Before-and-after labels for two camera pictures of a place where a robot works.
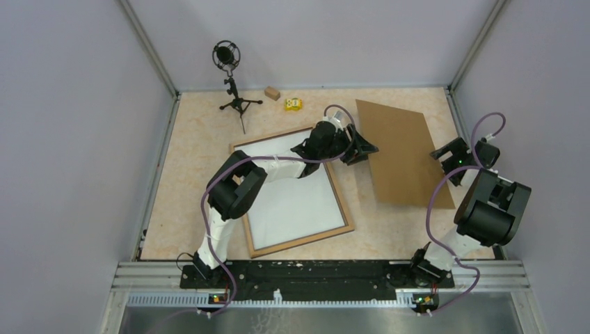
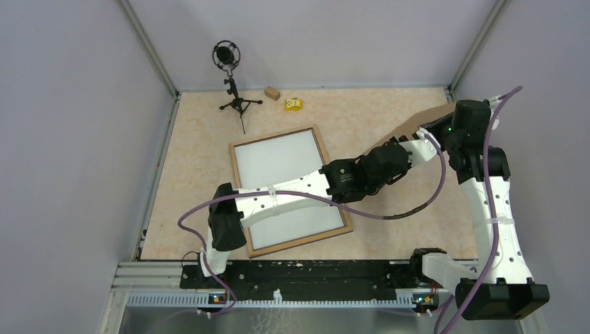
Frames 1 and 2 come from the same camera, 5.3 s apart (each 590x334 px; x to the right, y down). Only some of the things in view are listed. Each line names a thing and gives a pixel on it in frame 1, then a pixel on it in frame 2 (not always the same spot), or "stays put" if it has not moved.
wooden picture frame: x=288 y=213 stays put
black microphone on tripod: x=226 y=53 stays put
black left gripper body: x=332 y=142 to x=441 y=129
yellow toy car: x=293 y=104 stays put
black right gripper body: x=460 y=157 to x=451 y=140
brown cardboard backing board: x=402 y=170 to x=421 y=120
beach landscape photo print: x=287 y=212 stays put
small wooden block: x=272 y=93 stays put
